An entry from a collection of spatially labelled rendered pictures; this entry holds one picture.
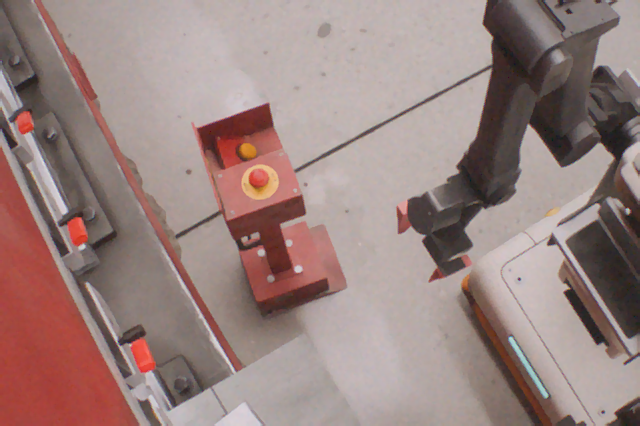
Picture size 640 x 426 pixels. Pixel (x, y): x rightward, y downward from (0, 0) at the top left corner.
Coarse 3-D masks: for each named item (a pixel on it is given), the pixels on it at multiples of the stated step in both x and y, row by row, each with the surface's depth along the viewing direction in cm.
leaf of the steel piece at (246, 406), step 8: (240, 408) 138; (248, 408) 138; (232, 416) 138; (240, 416) 137; (248, 416) 137; (256, 416) 137; (216, 424) 137; (224, 424) 137; (232, 424) 137; (240, 424) 137; (248, 424) 137; (256, 424) 137; (264, 424) 136
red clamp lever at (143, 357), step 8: (136, 328) 116; (144, 328) 118; (128, 336) 116; (136, 336) 116; (120, 344) 116; (136, 344) 113; (144, 344) 113; (136, 352) 112; (144, 352) 111; (136, 360) 111; (144, 360) 110; (152, 360) 110; (144, 368) 110; (152, 368) 110
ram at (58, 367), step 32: (0, 128) 119; (0, 160) 106; (0, 192) 94; (0, 224) 85; (32, 224) 104; (0, 256) 78; (32, 256) 93; (0, 288) 71; (32, 288) 84; (64, 288) 102; (0, 320) 65; (32, 320) 76; (64, 320) 91; (0, 352) 60; (32, 352) 70; (64, 352) 82; (96, 352) 99; (0, 384) 56; (32, 384) 64; (64, 384) 74; (96, 384) 88; (0, 416) 52; (32, 416) 59; (64, 416) 68; (96, 416) 79; (128, 416) 94
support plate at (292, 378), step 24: (264, 360) 141; (288, 360) 140; (312, 360) 140; (216, 384) 140; (240, 384) 140; (264, 384) 139; (288, 384) 139; (312, 384) 139; (192, 408) 139; (216, 408) 138; (264, 408) 138; (288, 408) 138; (312, 408) 137; (336, 408) 137
